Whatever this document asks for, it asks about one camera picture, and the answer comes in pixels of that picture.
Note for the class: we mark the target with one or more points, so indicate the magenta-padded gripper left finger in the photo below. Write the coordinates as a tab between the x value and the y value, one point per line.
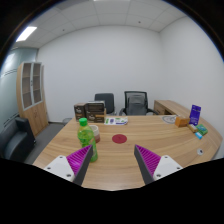
60	165

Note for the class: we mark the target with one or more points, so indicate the dark solid-back office chair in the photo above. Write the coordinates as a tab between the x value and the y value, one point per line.
106	100

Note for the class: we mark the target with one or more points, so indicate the small blue box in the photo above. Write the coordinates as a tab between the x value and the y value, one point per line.
198	135

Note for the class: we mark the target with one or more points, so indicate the round white disc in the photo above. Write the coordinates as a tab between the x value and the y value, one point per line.
169	119

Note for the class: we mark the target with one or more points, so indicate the white and brown mug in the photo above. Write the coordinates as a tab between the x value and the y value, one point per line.
96	133

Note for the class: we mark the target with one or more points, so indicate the rectangular ceiling light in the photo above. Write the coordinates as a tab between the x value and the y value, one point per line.
26	34

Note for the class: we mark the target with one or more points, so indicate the black mesh office chair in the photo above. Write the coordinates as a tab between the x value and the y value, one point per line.
136	103

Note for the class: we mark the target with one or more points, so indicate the grey waste bin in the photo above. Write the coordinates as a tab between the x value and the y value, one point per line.
67	121

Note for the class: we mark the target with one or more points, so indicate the wooden side desk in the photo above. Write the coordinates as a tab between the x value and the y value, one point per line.
170	106

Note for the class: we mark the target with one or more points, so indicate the flat round red coaster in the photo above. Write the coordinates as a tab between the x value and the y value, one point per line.
119	138

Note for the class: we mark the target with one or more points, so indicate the brown carton with orange label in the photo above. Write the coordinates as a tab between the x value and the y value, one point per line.
96	118

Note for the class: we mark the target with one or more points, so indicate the small green box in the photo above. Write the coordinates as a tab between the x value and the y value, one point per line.
202	129

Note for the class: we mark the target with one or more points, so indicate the purple card stand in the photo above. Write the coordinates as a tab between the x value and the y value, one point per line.
195	114

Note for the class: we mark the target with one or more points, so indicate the white and green leaflet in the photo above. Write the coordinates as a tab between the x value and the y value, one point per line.
116	121

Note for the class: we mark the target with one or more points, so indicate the small tan box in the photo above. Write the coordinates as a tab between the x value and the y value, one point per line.
192	128

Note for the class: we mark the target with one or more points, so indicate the green drink bottle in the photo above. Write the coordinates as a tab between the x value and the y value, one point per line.
86	136

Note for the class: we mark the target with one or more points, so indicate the small orange-brown box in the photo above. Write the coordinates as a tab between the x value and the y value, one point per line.
181	121

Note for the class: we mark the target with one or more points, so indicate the wooden shelf cabinet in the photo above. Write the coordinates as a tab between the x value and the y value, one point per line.
33	110

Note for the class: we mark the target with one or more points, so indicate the black leather sofa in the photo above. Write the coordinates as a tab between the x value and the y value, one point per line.
15	140

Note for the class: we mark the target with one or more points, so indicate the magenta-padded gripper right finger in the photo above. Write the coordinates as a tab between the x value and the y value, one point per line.
165	165

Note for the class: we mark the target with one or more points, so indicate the small round desk grommet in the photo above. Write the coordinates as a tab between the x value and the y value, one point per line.
200	151

